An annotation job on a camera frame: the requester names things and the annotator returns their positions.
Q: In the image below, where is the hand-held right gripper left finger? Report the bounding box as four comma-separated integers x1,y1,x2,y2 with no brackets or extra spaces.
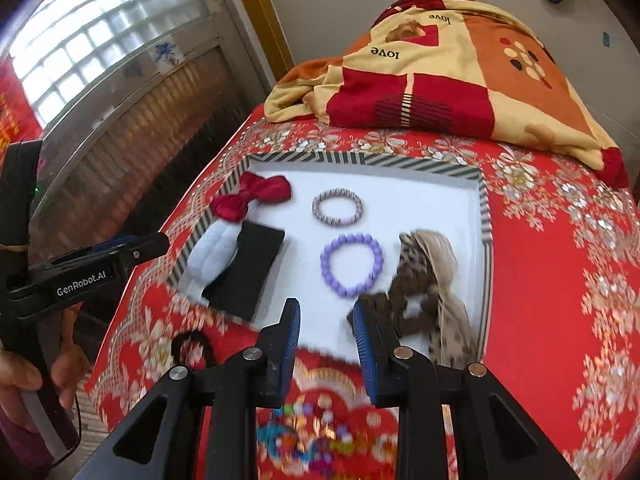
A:
75,297,302,480

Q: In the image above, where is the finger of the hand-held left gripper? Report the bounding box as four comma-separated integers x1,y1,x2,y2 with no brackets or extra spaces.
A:
107,231,172,277
65,235,141,263

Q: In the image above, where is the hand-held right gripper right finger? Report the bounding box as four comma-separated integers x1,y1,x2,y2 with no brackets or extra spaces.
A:
351,297,583,480

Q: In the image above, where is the white puffy hair accessory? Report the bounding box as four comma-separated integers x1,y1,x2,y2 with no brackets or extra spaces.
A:
186,219,243,293

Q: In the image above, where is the brown wooden bead bracelet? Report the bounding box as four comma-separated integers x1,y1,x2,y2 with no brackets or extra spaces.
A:
346,260,441,338

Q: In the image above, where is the black cloth pouch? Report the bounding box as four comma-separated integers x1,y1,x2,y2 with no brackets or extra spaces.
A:
202,221,286,322

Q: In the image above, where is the purple bead bracelet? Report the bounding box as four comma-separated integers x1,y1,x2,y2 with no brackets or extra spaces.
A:
320,232,385,300

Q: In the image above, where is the beige leopard scrunchie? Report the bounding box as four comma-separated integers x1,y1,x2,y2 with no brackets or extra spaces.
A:
398,229,480,368

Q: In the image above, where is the pink bead bracelet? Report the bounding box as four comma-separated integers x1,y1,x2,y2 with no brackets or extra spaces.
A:
312,188,364,227

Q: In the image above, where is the red velvet bow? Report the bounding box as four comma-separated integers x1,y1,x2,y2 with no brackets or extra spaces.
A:
210,172,292,223

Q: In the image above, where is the striped shallow box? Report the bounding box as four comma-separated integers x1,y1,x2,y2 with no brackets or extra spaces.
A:
167,152,493,361

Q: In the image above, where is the person's left forearm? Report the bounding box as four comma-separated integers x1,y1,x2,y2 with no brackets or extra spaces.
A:
0,405,61,480

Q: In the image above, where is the person's left hand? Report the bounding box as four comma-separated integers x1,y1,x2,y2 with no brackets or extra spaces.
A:
0,305,92,433

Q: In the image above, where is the brown slatted panel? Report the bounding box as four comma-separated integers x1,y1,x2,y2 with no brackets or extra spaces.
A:
30,50,251,261

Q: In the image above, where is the red banner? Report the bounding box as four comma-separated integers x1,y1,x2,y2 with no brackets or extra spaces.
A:
0,65,43,148

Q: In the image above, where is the blue window sticker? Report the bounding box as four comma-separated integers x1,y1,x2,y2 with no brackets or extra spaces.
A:
152,42,181,68

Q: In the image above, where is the window with grille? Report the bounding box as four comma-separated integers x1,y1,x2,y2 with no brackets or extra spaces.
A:
10,0,201,131

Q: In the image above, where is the red orange patchwork blanket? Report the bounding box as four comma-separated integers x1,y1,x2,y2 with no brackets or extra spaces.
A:
263,0,630,188

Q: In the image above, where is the black hair tie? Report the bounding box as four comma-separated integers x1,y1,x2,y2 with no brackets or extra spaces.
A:
170,328,218,368

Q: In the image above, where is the colourful bead bracelet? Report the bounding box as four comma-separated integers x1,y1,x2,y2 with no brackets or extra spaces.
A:
255,395,371,466

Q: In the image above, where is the yellow wooden door frame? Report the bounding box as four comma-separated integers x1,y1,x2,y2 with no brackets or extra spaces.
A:
235,0,296,81

